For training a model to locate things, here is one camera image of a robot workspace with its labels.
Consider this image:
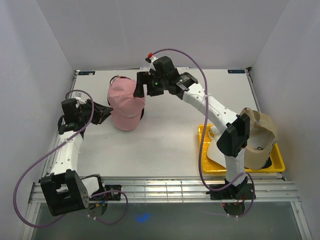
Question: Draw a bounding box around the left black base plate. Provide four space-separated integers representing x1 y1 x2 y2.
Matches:
90 184 122 201

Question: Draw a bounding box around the right black corner label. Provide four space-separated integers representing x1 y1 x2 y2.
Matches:
227 69 246 74

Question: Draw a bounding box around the white baseball cap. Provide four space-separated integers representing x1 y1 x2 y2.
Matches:
207 125 226 168

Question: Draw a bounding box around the pink baseball cap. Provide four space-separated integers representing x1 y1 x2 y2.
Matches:
107 75 146 132

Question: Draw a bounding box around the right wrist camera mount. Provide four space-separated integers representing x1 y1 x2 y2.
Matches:
145 52 159 76

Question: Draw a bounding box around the aluminium frame rail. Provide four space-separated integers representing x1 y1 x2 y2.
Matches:
27 180 301 204

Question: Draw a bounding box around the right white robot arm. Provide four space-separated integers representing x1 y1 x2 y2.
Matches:
133 54 250 199

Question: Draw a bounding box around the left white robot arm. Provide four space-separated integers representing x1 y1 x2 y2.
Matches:
40 98 113 216

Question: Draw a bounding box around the black corner label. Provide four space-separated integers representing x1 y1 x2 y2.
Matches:
78 71 96 76
227 69 246 74

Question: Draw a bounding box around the yellow plastic tray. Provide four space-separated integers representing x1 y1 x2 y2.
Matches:
201 124 286 175

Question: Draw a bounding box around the beige baseball cap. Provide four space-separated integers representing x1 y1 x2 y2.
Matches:
241 107 278 170

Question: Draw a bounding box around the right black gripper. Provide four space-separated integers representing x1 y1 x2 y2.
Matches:
133 71 168 98

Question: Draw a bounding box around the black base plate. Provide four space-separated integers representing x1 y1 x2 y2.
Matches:
90 184 122 201
206 183 256 200

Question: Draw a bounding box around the left black corner label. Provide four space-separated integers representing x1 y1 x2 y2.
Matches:
78 71 96 76

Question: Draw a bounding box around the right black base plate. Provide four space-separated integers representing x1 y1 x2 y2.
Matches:
206 183 256 200

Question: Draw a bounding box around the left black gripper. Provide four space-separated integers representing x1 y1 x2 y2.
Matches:
77 98 113 125

